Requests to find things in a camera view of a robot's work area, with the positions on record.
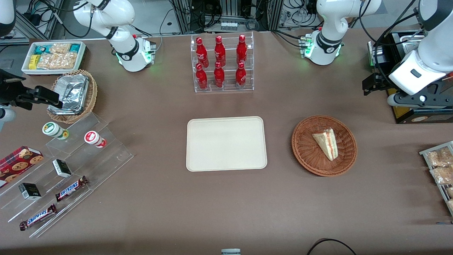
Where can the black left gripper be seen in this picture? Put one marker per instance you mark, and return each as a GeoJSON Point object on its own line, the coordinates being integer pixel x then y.
{"type": "Point", "coordinates": [381, 80]}

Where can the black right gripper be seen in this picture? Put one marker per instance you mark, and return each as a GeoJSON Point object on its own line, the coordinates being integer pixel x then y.
{"type": "Point", "coordinates": [11, 91]}

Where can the triangular sandwich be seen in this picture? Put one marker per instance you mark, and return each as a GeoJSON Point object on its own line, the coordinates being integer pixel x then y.
{"type": "Point", "coordinates": [327, 145]}

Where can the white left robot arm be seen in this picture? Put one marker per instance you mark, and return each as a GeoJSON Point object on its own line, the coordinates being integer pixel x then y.
{"type": "Point", "coordinates": [331, 21]}

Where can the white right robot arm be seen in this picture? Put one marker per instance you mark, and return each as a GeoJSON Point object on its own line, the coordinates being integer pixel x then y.
{"type": "Point", "coordinates": [120, 14]}

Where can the tan oval wicker basket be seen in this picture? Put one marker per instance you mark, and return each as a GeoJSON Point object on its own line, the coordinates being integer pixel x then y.
{"type": "Point", "coordinates": [92, 95]}

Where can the brown round wicker basket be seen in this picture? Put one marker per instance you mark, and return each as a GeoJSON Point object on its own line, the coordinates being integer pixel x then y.
{"type": "Point", "coordinates": [304, 156]}

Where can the cream rectangular tray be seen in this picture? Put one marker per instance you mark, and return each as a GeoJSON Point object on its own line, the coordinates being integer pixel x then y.
{"type": "Point", "coordinates": [226, 143]}

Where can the white rectangular snack bin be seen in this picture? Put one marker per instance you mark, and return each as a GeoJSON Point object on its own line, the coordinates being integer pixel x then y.
{"type": "Point", "coordinates": [26, 69]}

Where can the green lidded yogurt cup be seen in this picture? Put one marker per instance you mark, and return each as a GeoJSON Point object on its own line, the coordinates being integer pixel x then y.
{"type": "Point", "coordinates": [52, 129]}

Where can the silver foil pack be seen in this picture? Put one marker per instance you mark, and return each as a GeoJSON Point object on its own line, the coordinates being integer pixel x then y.
{"type": "Point", "coordinates": [72, 78]}
{"type": "Point", "coordinates": [72, 99]}

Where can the yellow snack pack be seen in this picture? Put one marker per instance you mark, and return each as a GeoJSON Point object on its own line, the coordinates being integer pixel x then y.
{"type": "Point", "coordinates": [33, 61]}

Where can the clear bag of crackers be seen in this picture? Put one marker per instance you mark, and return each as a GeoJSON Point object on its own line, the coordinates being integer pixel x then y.
{"type": "Point", "coordinates": [58, 61]}
{"type": "Point", "coordinates": [60, 48]}

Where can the teal snack pack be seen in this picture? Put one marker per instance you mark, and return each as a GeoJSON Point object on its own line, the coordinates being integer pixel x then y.
{"type": "Point", "coordinates": [41, 49]}
{"type": "Point", "coordinates": [75, 47]}

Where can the black hot dog warmer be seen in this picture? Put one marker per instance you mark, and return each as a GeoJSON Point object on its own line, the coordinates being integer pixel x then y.
{"type": "Point", "coordinates": [417, 117]}

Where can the red plaid cookie box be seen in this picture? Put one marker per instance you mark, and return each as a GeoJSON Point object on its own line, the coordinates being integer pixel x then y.
{"type": "Point", "coordinates": [17, 163]}

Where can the red lidded yogurt cup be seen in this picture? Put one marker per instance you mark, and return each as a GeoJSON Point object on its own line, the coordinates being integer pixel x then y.
{"type": "Point", "coordinates": [93, 138]}

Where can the small black carton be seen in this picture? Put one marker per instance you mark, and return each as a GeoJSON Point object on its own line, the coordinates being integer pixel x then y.
{"type": "Point", "coordinates": [30, 191]}
{"type": "Point", "coordinates": [62, 168]}

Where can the clear acrylic stepped stand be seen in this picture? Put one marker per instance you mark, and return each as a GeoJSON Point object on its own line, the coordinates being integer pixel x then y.
{"type": "Point", "coordinates": [102, 159]}

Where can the clear bag of pastries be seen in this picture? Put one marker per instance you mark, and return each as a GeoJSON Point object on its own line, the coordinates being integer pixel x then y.
{"type": "Point", "coordinates": [439, 157]}
{"type": "Point", "coordinates": [442, 175]}

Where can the brown Snickers bar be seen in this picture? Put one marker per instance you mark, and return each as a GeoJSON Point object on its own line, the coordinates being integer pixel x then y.
{"type": "Point", "coordinates": [38, 217]}
{"type": "Point", "coordinates": [70, 188]}

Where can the clear acrylic bottle rack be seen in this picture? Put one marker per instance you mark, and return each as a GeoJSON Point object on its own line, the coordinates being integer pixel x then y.
{"type": "Point", "coordinates": [247, 76]}

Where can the red cola bottle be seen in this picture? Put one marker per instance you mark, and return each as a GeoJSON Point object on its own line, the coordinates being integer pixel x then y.
{"type": "Point", "coordinates": [201, 53]}
{"type": "Point", "coordinates": [219, 52]}
{"type": "Point", "coordinates": [241, 49]}
{"type": "Point", "coordinates": [240, 76]}
{"type": "Point", "coordinates": [201, 78]}
{"type": "Point", "coordinates": [219, 77]}

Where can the grey terminal block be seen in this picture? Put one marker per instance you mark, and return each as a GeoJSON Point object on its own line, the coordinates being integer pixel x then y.
{"type": "Point", "coordinates": [229, 26]}

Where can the aluminium equipment rack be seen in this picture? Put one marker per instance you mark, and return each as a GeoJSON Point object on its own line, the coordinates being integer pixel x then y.
{"type": "Point", "coordinates": [187, 14]}

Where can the small grey box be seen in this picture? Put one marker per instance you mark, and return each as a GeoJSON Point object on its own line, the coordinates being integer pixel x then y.
{"type": "Point", "coordinates": [230, 252]}

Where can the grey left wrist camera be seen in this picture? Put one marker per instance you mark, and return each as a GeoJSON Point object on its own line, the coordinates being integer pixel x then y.
{"type": "Point", "coordinates": [393, 101]}

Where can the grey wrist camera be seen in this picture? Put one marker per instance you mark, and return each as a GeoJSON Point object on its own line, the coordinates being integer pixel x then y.
{"type": "Point", "coordinates": [7, 115]}
{"type": "Point", "coordinates": [393, 101]}

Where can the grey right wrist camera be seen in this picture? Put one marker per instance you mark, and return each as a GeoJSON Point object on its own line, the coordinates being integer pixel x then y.
{"type": "Point", "coordinates": [7, 115]}

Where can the aluminium frame rail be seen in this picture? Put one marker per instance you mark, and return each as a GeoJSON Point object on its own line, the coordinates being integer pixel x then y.
{"type": "Point", "coordinates": [56, 14]}

